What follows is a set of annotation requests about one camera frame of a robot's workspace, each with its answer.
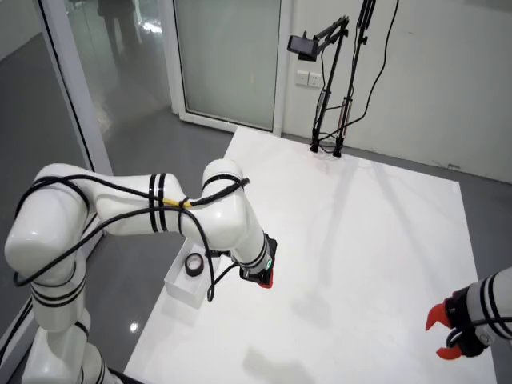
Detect white rectangular bin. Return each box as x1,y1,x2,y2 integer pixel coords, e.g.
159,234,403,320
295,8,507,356
163,239,219,310

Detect black phone on stand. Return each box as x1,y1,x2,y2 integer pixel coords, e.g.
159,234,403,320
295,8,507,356
287,34,319,62

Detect black stand with cables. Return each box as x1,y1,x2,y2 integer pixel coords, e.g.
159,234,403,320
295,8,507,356
318,0,401,145

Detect black jointed stand arm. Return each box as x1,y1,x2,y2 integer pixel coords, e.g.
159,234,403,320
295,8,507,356
332,0,378,158
309,14,350,154

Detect person in dark clothes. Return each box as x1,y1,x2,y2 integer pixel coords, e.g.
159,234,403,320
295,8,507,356
98,0,143,62

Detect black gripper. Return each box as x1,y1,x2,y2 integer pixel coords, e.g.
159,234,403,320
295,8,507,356
238,266,276,290
424,288,491,360

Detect frosted glass door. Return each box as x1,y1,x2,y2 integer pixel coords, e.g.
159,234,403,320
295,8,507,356
171,0,283,133

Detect black tape roll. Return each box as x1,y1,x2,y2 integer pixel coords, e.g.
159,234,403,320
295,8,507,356
185,253,206,278

